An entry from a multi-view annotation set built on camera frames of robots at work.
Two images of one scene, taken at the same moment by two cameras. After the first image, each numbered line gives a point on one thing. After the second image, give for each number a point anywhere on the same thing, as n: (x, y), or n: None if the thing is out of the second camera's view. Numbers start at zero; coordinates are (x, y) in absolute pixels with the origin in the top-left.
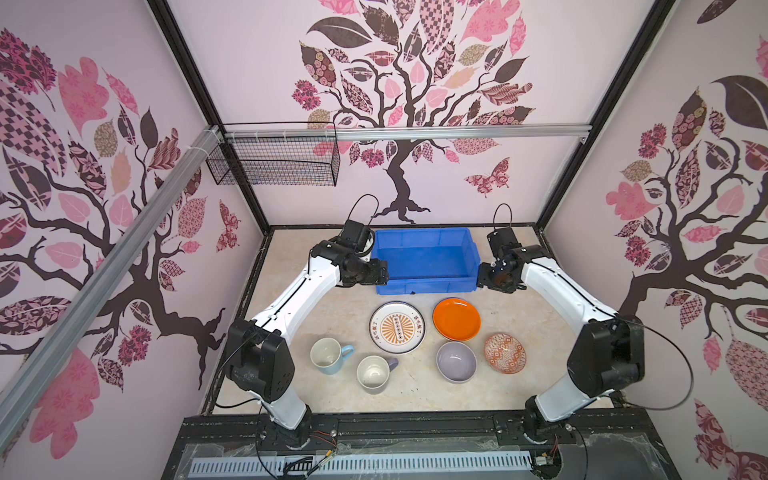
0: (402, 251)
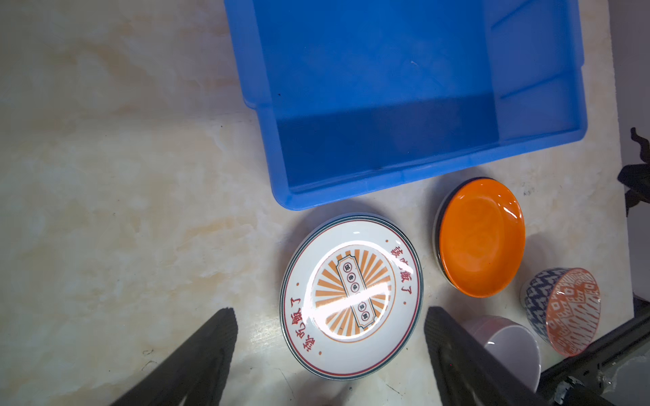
0: (356, 96)
